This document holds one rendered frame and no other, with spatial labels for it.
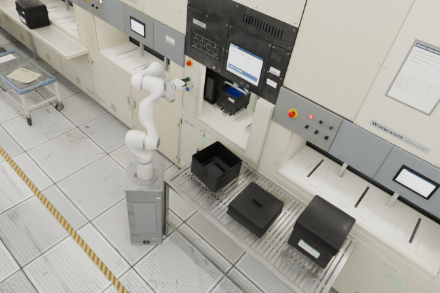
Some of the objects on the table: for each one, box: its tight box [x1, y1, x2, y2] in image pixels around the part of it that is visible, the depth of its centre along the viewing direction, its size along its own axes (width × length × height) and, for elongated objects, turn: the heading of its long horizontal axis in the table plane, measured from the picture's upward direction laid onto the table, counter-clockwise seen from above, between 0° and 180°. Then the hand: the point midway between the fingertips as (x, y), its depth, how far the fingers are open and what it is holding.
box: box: [287, 195, 356, 269], centre depth 208 cm, size 29×29×25 cm
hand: (186, 80), depth 266 cm, fingers closed
